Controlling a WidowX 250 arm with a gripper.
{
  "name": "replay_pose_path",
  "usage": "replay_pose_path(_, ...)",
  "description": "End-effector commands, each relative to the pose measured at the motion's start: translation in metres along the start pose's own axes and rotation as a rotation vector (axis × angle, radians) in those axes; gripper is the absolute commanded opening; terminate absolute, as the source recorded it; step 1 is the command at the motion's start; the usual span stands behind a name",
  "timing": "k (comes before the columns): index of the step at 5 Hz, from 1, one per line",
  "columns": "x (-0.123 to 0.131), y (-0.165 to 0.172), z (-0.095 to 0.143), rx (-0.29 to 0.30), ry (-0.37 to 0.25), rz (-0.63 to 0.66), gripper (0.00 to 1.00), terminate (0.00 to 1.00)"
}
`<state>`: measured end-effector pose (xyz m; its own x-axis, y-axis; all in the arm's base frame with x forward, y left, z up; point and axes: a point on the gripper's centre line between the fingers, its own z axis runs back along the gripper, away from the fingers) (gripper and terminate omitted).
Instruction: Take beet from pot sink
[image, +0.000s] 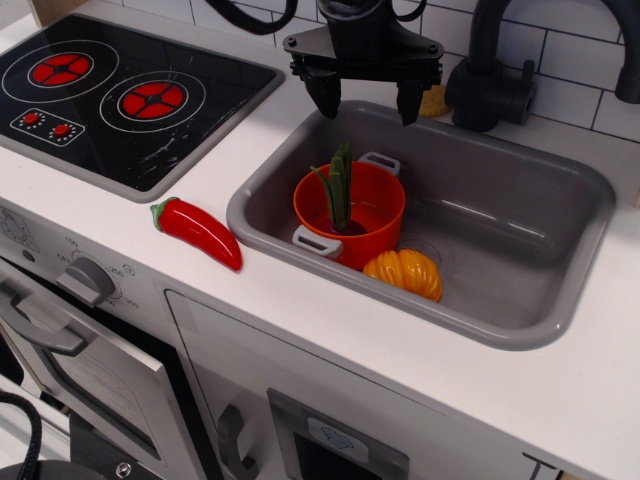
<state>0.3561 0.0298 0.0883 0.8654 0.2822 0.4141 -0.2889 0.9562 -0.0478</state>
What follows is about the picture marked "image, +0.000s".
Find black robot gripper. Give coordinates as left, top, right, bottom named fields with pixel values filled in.
left=283, top=1, right=444, bottom=126

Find purple toy beet green leaves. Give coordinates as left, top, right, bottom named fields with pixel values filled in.
left=310, top=141, right=366, bottom=236

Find grey plastic sink basin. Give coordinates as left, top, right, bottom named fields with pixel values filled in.
left=227, top=101, right=615, bottom=350

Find yellow round sponge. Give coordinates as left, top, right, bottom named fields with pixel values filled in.
left=419, top=85, right=449, bottom=118

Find black toy faucet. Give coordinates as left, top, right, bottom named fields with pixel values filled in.
left=445, top=0, right=639, bottom=132

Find yellow orange toy squash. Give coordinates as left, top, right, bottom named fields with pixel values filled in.
left=363, top=249, right=443, bottom=302

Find black toy stovetop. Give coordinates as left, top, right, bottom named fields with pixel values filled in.
left=1, top=14, right=284, bottom=203

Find red toy chili pepper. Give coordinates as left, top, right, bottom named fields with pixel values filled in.
left=150, top=197, right=243, bottom=272

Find white cabinet door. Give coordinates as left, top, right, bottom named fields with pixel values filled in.
left=165, top=290, right=561, bottom=479

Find grey oven knob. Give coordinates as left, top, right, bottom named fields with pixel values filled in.
left=56, top=257, right=116, bottom=307

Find toy oven door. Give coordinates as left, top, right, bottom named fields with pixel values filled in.
left=1, top=261, right=221, bottom=479

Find orange toy pot grey handles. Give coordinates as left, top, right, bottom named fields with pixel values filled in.
left=292, top=159, right=406, bottom=270

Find black braided cable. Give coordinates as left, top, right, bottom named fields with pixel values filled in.
left=204, top=0, right=299, bottom=36
left=0, top=391, right=43, bottom=480

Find grey cabinet door handle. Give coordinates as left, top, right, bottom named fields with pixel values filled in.
left=218, top=405, right=259, bottom=480

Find grey oven door handle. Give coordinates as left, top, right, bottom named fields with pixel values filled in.
left=1, top=278, right=98, bottom=357

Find black braided cable lower left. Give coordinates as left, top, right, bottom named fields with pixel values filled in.
left=0, top=391, right=43, bottom=480

